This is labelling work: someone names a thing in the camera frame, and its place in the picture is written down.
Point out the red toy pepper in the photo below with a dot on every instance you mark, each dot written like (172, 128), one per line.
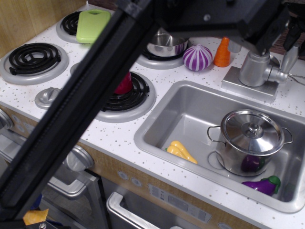
(125, 85)

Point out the back right stove burner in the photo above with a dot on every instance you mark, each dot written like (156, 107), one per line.
(151, 61)

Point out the steel pot with lid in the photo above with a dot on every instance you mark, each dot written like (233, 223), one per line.
(248, 140)

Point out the silver toy faucet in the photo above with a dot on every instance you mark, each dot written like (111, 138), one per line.
(258, 78)

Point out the purple striped toy onion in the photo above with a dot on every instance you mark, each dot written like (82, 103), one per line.
(197, 58)

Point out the grey middle stove knob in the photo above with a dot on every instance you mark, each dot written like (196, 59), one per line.
(73, 68)

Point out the purple toy eggplant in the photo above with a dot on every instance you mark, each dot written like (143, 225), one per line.
(268, 186)

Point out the front left stove burner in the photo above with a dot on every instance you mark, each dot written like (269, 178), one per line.
(33, 63)

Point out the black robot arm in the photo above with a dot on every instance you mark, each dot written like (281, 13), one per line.
(253, 24)

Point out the silver dishwasher door handle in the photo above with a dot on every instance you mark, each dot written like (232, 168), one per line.
(114, 207)

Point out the green toy cutting board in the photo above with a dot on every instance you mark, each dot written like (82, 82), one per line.
(90, 24)

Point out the stove burner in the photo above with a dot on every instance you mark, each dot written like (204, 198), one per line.
(33, 63)
(138, 101)
(67, 28)
(151, 61)

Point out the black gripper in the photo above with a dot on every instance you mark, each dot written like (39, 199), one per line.
(296, 25)

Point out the orange toy carrot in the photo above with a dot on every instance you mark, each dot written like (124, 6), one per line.
(222, 56)

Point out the grey toy sink basin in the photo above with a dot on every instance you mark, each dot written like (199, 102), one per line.
(190, 113)

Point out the silver oven dial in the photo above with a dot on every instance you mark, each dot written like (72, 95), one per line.
(5, 121)
(78, 159)

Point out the small steel saucepan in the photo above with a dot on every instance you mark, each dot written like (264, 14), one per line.
(164, 44)

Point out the yellow cloth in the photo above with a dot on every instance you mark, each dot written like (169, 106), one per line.
(35, 216)

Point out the grey front stove knob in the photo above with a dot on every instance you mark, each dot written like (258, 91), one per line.
(46, 97)

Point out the front right stove burner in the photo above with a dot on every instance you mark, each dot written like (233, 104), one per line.
(138, 101)

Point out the grey stove knob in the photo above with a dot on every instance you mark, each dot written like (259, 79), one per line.
(73, 68)
(46, 97)

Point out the silver left oven dial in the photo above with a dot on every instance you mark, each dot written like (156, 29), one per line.
(5, 121)

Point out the silver oven door handle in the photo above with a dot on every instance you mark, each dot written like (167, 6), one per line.
(71, 191)

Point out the back left stove burner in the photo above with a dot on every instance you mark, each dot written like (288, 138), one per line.
(67, 28)

